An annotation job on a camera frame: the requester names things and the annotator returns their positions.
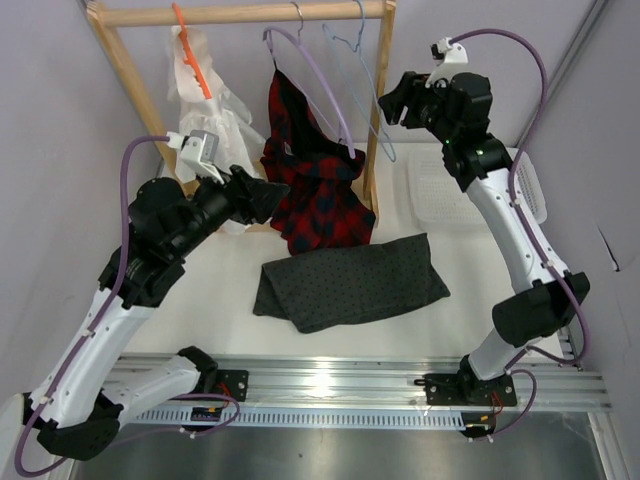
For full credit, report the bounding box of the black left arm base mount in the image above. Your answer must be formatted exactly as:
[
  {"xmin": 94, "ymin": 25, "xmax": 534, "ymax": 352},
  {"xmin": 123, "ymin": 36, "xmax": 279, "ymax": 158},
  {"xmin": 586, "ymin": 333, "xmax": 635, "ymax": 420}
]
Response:
[{"xmin": 214, "ymin": 369, "xmax": 250, "ymax": 402}]

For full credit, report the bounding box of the wooden clothes rack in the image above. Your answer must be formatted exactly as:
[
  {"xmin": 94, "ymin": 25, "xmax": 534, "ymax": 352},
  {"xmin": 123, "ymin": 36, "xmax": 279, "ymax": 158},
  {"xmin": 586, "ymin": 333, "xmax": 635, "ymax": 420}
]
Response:
[{"xmin": 85, "ymin": 1, "xmax": 397, "ymax": 213}]

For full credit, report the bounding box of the white perforated plastic basket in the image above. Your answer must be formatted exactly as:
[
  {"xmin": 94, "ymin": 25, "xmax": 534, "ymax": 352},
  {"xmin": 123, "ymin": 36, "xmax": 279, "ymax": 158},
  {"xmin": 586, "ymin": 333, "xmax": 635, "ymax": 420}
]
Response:
[{"xmin": 399, "ymin": 147, "xmax": 549, "ymax": 230}]

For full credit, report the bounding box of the white ruffled dress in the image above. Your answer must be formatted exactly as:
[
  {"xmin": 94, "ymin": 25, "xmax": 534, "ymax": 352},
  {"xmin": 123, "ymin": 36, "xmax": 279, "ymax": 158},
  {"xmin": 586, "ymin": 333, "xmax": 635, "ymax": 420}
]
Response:
[{"xmin": 168, "ymin": 26, "xmax": 266, "ymax": 179}]

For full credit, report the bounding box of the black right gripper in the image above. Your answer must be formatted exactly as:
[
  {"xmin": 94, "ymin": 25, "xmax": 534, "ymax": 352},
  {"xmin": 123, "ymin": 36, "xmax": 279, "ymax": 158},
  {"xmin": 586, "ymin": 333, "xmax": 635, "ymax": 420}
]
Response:
[{"xmin": 378, "ymin": 71, "xmax": 459, "ymax": 145}]

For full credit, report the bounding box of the white slotted cable duct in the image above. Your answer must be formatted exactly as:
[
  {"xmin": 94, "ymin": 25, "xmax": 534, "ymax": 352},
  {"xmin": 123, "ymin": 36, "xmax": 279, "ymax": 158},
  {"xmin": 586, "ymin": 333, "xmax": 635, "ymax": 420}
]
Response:
[{"xmin": 132, "ymin": 405, "xmax": 465, "ymax": 431}]

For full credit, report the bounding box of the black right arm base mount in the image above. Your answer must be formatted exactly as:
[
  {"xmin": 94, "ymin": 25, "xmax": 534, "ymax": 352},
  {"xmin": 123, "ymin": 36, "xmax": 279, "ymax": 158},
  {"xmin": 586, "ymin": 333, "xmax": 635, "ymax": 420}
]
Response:
[{"xmin": 413, "ymin": 373, "xmax": 518, "ymax": 407}]

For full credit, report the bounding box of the light blue wire hanger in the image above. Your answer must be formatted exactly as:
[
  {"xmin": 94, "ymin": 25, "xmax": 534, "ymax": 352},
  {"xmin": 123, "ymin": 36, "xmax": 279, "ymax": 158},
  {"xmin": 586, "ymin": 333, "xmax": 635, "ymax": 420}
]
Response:
[{"xmin": 322, "ymin": 0, "xmax": 397, "ymax": 162}]

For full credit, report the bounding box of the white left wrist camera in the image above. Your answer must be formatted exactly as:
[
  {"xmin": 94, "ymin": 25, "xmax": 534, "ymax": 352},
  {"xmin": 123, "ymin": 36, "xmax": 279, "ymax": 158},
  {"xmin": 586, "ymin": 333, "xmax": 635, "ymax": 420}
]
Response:
[{"xmin": 167, "ymin": 130, "xmax": 225, "ymax": 184}]

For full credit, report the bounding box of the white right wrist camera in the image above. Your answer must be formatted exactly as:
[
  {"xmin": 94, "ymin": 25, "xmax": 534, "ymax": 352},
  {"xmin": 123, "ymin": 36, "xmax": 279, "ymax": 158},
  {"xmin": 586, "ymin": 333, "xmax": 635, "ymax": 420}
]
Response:
[{"xmin": 426, "ymin": 37, "xmax": 468, "ymax": 87}]

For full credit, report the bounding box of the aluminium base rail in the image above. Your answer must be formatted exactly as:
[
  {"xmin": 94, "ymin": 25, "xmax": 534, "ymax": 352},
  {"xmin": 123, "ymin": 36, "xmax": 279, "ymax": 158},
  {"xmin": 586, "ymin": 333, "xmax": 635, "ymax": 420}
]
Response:
[{"xmin": 67, "ymin": 277, "xmax": 614, "ymax": 414}]

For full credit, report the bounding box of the dark grey dotted skirt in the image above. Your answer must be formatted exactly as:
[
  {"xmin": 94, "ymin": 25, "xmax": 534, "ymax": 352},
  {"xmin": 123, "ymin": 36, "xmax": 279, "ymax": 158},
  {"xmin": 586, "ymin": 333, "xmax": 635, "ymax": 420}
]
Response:
[{"xmin": 253, "ymin": 233, "xmax": 451, "ymax": 334}]

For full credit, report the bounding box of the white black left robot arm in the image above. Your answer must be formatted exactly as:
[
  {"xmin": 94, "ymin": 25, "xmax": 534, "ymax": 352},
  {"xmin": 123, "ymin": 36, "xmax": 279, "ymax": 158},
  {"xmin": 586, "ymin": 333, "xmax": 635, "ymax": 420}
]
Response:
[{"xmin": 24, "ymin": 165, "xmax": 289, "ymax": 461}]

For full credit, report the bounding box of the purple plastic hanger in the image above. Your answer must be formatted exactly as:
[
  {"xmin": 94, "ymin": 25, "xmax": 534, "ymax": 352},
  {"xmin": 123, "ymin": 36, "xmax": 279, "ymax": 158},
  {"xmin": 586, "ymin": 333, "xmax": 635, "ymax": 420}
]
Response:
[{"xmin": 261, "ymin": 1, "xmax": 362, "ymax": 160}]

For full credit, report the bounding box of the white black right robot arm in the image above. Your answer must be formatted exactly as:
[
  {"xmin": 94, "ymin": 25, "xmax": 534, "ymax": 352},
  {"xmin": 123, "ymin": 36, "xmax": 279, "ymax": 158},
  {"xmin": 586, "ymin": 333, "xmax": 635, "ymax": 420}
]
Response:
[{"xmin": 378, "ymin": 71, "xmax": 590, "ymax": 406}]

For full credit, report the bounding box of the red black plaid garment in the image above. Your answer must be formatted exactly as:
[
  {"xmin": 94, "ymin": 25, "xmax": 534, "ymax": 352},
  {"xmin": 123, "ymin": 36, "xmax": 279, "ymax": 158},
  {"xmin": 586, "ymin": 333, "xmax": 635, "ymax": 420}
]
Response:
[{"xmin": 260, "ymin": 70, "xmax": 376, "ymax": 255}]

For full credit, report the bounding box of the orange plastic hanger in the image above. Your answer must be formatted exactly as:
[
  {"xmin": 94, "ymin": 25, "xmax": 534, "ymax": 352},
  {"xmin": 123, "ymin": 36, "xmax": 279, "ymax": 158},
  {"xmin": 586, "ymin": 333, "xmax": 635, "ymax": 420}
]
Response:
[{"xmin": 171, "ymin": 2, "xmax": 212, "ymax": 100}]

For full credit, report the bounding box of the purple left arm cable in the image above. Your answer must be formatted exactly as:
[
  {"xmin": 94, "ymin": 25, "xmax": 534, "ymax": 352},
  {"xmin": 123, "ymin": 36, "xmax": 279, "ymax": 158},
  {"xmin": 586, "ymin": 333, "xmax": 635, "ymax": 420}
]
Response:
[{"xmin": 13, "ymin": 132, "xmax": 241, "ymax": 477}]

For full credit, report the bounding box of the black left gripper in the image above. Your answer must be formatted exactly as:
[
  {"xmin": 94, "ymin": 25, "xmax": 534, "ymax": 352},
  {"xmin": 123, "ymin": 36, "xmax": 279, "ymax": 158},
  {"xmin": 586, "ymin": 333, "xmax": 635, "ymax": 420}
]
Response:
[{"xmin": 170, "ymin": 161, "xmax": 289, "ymax": 260}]

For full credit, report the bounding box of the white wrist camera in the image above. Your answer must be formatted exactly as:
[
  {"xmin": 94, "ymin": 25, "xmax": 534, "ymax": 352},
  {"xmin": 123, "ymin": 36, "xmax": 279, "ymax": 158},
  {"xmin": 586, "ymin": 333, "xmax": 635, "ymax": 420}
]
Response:
[
  {"xmin": 426, "ymin": 37, "xmax": 468, "ymax": 87},
  {"xmin": 167, "ymin": 130, "xmax": 225, "ymax": 184}
]

